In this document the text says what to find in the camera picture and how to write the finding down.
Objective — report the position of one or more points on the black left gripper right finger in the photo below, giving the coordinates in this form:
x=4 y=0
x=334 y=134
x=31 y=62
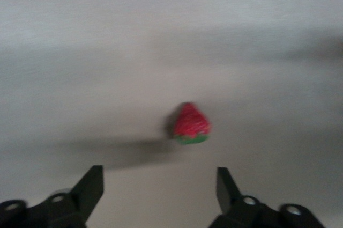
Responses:
x=230 y=201

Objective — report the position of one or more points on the red toy strawberry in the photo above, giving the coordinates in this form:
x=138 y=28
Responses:
x=191 y=123

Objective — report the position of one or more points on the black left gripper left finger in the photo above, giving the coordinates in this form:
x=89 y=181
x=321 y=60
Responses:
x=80 y=201

